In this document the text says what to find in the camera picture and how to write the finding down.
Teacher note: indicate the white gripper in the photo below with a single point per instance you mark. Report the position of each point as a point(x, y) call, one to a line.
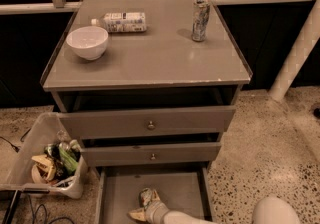
point(156, 210)

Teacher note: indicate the green white 7up can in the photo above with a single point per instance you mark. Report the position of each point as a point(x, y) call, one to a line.
point(146, 197)

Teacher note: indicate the grey bottom drawer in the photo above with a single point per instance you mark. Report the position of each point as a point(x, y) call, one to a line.
point(181, 187)

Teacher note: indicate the grey drawer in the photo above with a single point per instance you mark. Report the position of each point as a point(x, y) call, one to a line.
point(181, 187)
point(133, 123)
point(140, 155)

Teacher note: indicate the grey middle drawer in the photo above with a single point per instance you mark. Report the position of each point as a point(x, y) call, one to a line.
point(140, 155)

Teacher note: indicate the brass top drawer knob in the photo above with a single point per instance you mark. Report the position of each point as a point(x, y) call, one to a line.
point(151, 125)

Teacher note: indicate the grey top drawer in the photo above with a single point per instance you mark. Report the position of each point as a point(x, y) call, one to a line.
point(133, 123)

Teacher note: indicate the grey drawer cabinet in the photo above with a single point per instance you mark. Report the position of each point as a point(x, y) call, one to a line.
point(156, 69)

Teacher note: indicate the tall silver energy can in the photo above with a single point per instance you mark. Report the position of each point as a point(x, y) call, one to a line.
point(201, 14)

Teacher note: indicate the green bottle in bin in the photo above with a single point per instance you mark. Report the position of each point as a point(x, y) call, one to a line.
point(68, 161)

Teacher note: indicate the clear plastic bin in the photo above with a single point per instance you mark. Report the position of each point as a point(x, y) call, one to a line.
point(47, 136)

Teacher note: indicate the yellow packet in bin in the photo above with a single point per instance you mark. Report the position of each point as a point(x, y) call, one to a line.
point(46, 164)

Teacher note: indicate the white ceramic bowl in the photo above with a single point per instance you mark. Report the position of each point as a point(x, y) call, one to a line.
point(88, 42)

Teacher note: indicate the lying labelled plastic bottle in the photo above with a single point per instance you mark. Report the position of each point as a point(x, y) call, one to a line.
point(122, 22)

